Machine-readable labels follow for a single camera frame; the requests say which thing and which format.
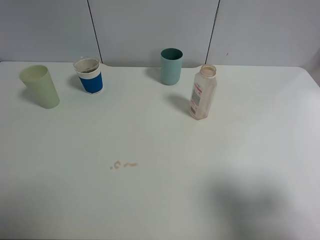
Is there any clear plastic beverage bottle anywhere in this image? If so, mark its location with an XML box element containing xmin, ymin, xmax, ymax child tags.
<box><xmin>189</xmin><ymin>64</ymin><xmax>218</xmax><ymax>120</ymax></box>

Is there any light green plastic cup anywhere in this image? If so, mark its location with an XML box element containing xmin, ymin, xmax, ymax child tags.
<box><xmin>19</xmin><ymin>65</ymin><xmax>60</xmax><ymax>109</ymax></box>

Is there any teal plastic cup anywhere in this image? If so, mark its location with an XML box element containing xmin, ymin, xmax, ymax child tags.
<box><xmin>160</xmin><ymin>48</ymin><xmax>183</xmax><ymax>86</ymax></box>

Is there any blue and white paper cup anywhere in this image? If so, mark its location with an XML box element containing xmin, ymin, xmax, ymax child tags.
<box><xmin>73</xmin><ymin>56</ymin><xmax>103</xmax><ymax>95</ymax></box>

